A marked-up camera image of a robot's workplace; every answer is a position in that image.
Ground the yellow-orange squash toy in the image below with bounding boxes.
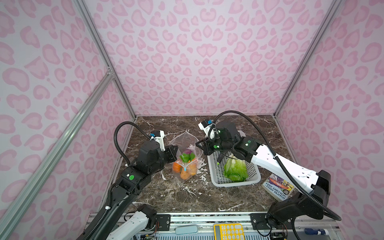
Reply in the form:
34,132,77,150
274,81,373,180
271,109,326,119
187,163,198,176

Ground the purple onion toy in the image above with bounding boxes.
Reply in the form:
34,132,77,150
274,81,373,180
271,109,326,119
183,149,193,155

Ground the orange pumpkin toy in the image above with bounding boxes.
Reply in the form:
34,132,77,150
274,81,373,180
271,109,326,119
172,162,182,173

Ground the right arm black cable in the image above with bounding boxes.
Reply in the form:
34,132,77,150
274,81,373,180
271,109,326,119
211,110,342,222

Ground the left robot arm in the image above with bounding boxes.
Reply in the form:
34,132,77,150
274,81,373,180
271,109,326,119
78,140,179,240

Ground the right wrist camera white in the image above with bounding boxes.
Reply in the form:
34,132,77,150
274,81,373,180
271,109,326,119
198,120,216,141

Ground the aluminium frame rail base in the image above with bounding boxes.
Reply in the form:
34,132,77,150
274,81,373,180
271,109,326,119
86,211,343,240

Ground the white plastic basket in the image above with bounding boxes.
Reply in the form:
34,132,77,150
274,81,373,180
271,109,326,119
208,151,261,188

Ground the green lettuce toy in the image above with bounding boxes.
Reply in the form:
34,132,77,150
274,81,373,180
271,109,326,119
224,159,249,182

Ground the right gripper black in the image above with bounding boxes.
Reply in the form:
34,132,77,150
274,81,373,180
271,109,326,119
193,135,234,155

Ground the light blue flat case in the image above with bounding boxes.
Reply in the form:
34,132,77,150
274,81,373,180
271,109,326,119
175,225,199,235

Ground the colourful paperback book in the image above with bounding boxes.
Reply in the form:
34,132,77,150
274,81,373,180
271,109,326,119
262,174,295,202

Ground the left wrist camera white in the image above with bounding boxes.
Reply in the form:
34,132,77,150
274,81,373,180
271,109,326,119
150,130,165,152

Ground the blue white marker pen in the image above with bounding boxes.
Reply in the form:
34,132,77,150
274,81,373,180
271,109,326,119
304,228,329,236

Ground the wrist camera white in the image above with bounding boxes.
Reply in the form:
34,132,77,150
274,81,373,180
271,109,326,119
150,130,165,152
198,120,216,141

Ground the orange carrot toy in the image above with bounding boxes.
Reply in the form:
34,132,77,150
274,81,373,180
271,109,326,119
180,152,197,180

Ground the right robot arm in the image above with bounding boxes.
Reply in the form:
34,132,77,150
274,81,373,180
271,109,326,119
196,120,341,228

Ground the clear zip top bag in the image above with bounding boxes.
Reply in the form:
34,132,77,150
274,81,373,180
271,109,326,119
170,131,203,183

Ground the yellow calculator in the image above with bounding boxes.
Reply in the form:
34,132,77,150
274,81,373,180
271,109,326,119
214,223,245,240

